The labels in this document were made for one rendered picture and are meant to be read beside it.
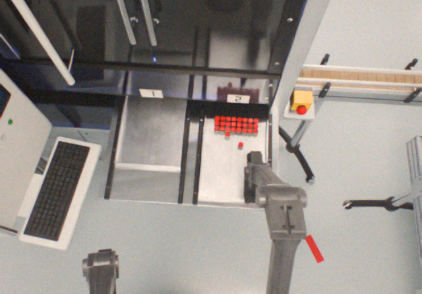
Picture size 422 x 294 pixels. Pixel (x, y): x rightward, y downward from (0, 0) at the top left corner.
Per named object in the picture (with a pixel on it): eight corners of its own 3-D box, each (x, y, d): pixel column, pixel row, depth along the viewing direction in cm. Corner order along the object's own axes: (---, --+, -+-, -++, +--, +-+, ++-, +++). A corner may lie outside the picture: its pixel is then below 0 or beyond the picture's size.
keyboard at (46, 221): (59, 141, 171) (57, 139, 168) (90, 147, 170) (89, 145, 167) (24, 234, 156) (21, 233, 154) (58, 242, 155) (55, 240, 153)
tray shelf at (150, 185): (117, 91, 173) (117, 89, 171) (277, 101, 171) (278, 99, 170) (98, 200, 156) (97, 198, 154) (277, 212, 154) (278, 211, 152)
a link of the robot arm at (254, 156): (244, 174, 127) (271, 174, 127) (243, 142, 133) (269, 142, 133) (242, 188, 138) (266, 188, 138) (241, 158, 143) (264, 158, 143)
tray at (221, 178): (205, 118, 166) (205, 115, 163) (267, 122, 166) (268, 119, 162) (198, 198, 154) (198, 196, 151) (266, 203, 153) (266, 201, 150)
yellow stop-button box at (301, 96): (290, 94, 162) (293, 86, 155) (308, 95, 161) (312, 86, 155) (290, 111, 159) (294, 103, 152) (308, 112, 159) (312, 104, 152)
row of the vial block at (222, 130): (213, 130, 164) (213, 125, 160) (257, 132, 164) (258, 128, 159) (213, 134, 163) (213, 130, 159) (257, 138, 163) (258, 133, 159)
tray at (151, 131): (128, 90, 171) (126, 86, 168) (188, 94, 171) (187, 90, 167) (115, 165, 159) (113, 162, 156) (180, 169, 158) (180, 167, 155)
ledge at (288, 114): (283, 89, 173) (283, 88, 172) (312, 91, 173) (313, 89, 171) (283, 118, 168) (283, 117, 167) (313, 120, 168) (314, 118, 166)
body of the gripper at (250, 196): (262, 178, 147) (264, 170, 141) (262, 204, 142) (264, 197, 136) (244, 177, 147) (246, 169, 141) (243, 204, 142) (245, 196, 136)
